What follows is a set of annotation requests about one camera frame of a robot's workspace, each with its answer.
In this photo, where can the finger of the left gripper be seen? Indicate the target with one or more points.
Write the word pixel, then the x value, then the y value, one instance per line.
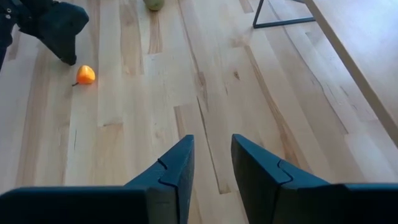
pixel 65 28

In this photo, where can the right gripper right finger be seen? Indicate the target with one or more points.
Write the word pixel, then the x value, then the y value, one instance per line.
pixel 261 180

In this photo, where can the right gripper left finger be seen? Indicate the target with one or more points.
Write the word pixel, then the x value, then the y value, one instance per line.
pixel 174 174

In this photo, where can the large orange peach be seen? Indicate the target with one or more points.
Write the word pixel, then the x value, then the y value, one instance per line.
pixel 85 75

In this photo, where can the green mango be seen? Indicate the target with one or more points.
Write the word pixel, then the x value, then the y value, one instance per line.
pixel 154 3

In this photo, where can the wooden shelf with black legs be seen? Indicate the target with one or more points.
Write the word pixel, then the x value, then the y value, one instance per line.
pixel 367 37

